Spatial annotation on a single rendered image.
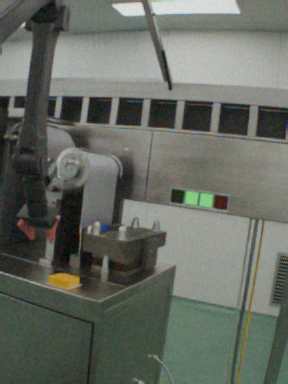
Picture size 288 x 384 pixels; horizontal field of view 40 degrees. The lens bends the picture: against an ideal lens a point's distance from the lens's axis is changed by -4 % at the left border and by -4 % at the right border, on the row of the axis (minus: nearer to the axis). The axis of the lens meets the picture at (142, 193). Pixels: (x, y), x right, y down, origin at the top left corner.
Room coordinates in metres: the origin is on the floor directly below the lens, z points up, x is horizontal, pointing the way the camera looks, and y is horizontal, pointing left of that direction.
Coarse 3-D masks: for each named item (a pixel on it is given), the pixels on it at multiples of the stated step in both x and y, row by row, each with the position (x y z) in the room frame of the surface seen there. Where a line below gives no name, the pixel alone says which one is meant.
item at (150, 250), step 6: (150, 240) 1.50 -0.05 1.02; (156, 240) 1.55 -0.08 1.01; (144, 246) 1.50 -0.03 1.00; (150, 246) 1.50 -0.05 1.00; (156, 246) 1.56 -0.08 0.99; (144, 252) 1.50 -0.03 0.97; (150, 252) 1.50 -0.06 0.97; (156, 252) 1.57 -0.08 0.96; (144, 258) 1.49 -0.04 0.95; (150, 258) 1.52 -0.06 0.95; (156, 258) 1.57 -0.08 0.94; (144, 264) 1.49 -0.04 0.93; (150, 264) 1.52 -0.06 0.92
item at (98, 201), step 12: (84, 192) 1.46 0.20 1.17; (96, 192) 1.53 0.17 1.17; (108, 192) 1.62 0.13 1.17; (84, 204) 1.46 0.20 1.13; (96, 204) 1.54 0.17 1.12; (108, 204) 1.63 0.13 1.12; (84, 216) 1.47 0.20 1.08; (96, 216) 1.55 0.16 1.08; (108, 216) 1.64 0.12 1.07; (84, 228) 1.48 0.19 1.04
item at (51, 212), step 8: (40, 200) 1.04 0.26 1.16; (24, 208) 1.10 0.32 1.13; (32, 208) 1.05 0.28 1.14; (40, 208) 1.05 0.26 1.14; (48, 208) 1.10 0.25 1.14; (56, 208) 1.10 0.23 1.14; (24, 216) 1.06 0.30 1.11; (32, 216) 1.06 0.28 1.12; (40, 216) 1.06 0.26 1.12; (48, 216) 1.07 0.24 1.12
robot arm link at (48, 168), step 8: (40, 160) 0.99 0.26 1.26; (48, 160) 1.08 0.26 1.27; (40, 168) 0.99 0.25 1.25; (48, 168) 1.08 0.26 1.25; (56, 168) 1.11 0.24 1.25; (24, 176) 1.01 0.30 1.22; (32, 176) 1.01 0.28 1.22; (40, 176) 1.01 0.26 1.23; (48, 176) 1.07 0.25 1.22; (48, 184) 1.08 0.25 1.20
